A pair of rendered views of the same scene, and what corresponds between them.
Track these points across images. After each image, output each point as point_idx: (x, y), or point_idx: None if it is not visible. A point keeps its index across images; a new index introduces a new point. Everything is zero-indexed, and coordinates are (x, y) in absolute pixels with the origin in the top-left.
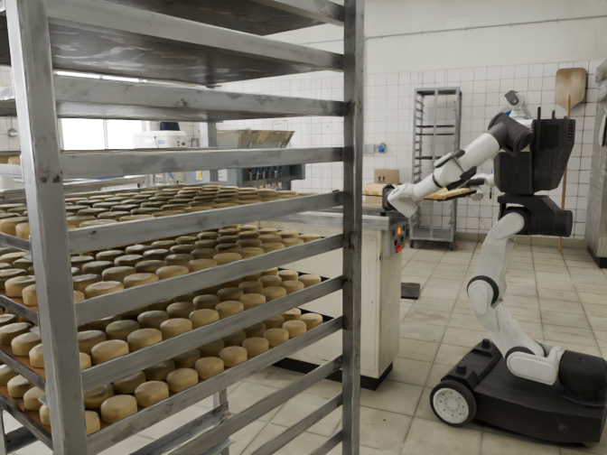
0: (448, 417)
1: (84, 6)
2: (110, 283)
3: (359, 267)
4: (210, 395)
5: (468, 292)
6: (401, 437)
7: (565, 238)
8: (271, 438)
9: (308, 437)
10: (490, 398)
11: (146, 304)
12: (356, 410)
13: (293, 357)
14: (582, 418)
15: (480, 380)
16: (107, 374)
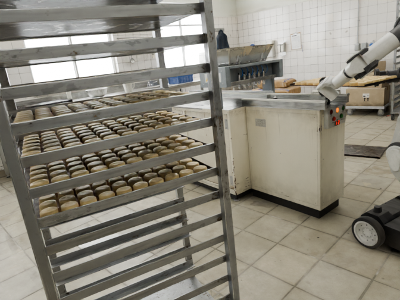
0: (364, 241)
1: (7, 13)
2: (56, 147)
3: (222, 138)
4: (215, 211)
5: (386, 154)
6: (325, 249)
7: None
8: (241, 238)
9: (263, 241)
10: (396, 231)
11: (66, 158)
12: (229, 224)
13: (268, 193)
14: None
15: (393, 218)
16: (49, 190)
